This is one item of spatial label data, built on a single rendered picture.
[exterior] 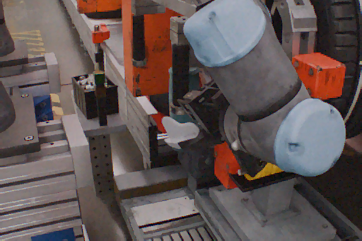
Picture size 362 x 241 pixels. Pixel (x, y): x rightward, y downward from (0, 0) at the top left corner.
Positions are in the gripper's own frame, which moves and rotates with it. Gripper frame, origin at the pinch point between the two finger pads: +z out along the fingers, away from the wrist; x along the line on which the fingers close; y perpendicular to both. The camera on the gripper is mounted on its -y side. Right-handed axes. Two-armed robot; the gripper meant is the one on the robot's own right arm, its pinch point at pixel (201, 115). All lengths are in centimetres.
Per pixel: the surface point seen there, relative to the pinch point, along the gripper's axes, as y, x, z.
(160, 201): -48, 16, 87
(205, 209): -53, 5, 67
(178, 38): 11.8, -7.5, 8.9
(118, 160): -36, 19, 138
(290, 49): -3.1, -24.2, 3.5
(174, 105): 0.3, -0.1, 14.9
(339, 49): -8.3, -31.7, -1.8
